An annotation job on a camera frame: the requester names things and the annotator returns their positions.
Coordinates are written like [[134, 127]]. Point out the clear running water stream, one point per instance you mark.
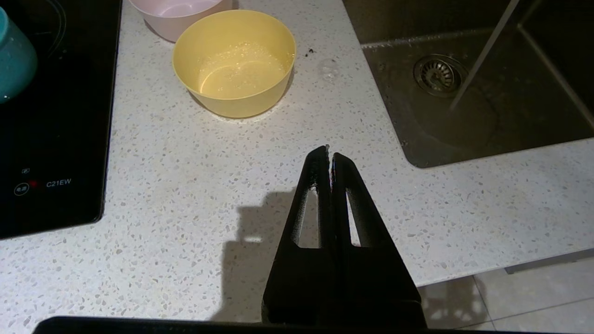
[[482, 55]]

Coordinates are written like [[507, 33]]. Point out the round metal drain strainer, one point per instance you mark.
[[438, 74]]

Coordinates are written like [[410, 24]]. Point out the black induction cooktop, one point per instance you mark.
[[55, 116]]

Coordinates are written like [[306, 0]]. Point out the pink plastic bowl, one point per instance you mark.
[[181, 16]]

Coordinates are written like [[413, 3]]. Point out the blue plastic bowl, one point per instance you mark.
[[14, 60]]

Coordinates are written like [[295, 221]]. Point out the stainless steel sink basin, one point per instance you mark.
[[487, 93]]

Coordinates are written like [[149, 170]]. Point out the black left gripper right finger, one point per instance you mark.
[[376, 273]]

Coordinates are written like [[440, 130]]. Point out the yellow plastic bowl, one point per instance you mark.
[[234, 65]]

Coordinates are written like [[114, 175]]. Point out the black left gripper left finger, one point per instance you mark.
[[297, 273]]

